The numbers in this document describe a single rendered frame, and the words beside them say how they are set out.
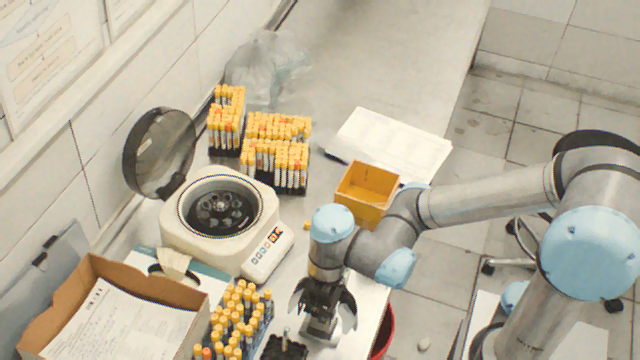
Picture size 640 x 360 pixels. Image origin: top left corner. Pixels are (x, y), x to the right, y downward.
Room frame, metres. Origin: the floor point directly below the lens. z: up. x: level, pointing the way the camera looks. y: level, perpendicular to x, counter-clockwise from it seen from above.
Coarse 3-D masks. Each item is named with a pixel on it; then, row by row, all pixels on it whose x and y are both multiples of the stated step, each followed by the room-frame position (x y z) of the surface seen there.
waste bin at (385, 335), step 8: (392, 312) 1.12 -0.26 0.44; (384, 320) 1.14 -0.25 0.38; (392, 320) 1.10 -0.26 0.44; (384, 328) 1.12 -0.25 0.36; (392, 328) 1.07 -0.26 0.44; (376, 336) 1.13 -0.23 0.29; (384, 336) 1.09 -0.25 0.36; (392, 336) 1.04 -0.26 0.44; (376, 344) 1.11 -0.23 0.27; (384, 344) 1.02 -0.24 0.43; (376, 352) 0.99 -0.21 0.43; (384, 352) 0.99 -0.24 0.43
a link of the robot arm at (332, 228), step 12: (336, 204) 0.79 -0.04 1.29; (324, 216) 0.76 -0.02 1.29; (336, 216) 0.76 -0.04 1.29; (348, 216) 0.76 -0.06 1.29; (312, 228) 0.74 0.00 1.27; (324, 228) 0.73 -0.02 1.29; (336, 228) 0.73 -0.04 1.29; (348, 228) 0.74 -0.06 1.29; (360, 228) 0.76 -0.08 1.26; (312, 240) 0.74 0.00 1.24; (324, 240) 0.72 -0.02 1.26; (336, 240) 0.72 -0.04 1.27; (348, 240) 0.73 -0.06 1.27; (312, 252) 0.74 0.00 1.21; (324, 252) 0.72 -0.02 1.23; (336, 252) 0.71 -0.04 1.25; (324, 264) 0.72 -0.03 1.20; (336, 264) 0.73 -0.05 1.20
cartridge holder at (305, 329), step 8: (304, 320) 0.79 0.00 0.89; (336, 320) 0.79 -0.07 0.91; (304, 328) 0.77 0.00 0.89; (312, 328) 0.76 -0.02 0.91; (336, 328) 0.78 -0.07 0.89; (312, 336) 0.76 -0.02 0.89; (320, 336) 0.75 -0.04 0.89; (328, 336) 0.75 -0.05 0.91; (336, 336) 0.76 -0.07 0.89; (336, 344) 0.74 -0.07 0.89
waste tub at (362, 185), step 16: (352, 160) 1.22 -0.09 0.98; (352, 176) 1.23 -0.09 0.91; (368, 176) 1.21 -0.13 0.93; (384, 176) 1.20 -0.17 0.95; (400, 176) 1.18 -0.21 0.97; (336, 192) 1.11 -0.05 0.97; (352, 192) 1.20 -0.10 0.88; (368, 192) 1.20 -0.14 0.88; (384, 192) 1.20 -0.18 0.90; (352, 208) 1.09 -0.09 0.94; (368, 208) 1.08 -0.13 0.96; (384, 208) 1.07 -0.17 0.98; (368, 224) 1.08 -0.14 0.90
